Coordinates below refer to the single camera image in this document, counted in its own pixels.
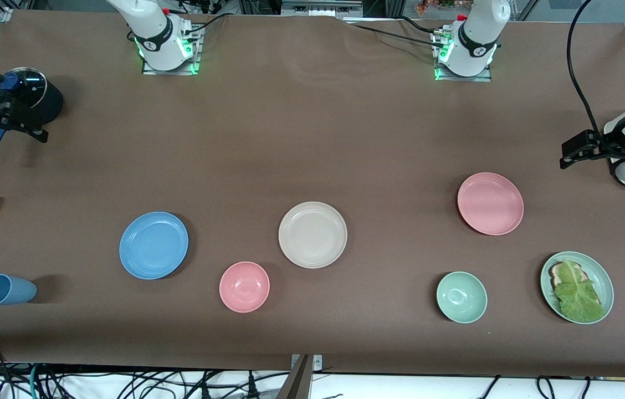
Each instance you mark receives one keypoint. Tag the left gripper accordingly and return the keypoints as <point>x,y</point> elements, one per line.
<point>609,146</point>

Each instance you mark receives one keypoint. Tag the pink plate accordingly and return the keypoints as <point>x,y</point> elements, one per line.
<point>490,203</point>

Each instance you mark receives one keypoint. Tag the blue plate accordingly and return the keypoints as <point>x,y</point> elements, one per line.
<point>153,245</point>

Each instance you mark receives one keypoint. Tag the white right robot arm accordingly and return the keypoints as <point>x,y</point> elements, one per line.
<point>152,27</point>

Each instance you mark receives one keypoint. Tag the glass lid with blue knob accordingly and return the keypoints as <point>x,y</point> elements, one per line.
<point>30,86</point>

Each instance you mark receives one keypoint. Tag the green plate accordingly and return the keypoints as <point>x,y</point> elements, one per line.
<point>599,277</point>

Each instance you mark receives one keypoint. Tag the toast bread slice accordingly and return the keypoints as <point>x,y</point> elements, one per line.
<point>556,271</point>

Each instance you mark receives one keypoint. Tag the green lettuce leaf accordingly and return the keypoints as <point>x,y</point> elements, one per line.
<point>578,293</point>

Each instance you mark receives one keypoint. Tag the blue cup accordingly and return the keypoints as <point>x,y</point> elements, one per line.
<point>6,290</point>

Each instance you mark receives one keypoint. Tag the green bowl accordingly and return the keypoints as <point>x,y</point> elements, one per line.
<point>461,297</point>

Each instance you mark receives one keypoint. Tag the colourful flower bunch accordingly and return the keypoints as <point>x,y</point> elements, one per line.
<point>440,5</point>

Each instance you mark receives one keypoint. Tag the pink bowl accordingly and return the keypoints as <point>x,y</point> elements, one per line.
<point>244,286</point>

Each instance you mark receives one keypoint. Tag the brown table cover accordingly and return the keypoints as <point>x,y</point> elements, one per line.
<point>312,127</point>

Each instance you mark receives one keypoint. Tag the beige plate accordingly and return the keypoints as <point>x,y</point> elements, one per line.
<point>312,234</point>

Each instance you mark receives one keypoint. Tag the dark beam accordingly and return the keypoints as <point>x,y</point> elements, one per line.
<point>297,383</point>

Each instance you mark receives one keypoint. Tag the aluminium corner bracket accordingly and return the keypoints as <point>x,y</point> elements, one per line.
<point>1,15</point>

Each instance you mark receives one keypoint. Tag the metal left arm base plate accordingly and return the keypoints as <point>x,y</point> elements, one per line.
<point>462,79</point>

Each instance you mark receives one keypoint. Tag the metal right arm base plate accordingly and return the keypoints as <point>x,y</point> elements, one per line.
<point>171,72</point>

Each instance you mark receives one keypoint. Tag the aluminium rail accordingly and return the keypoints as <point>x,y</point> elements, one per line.
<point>318,8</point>

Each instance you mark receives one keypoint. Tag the metal table edge bracket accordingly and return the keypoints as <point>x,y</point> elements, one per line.
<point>318,363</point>

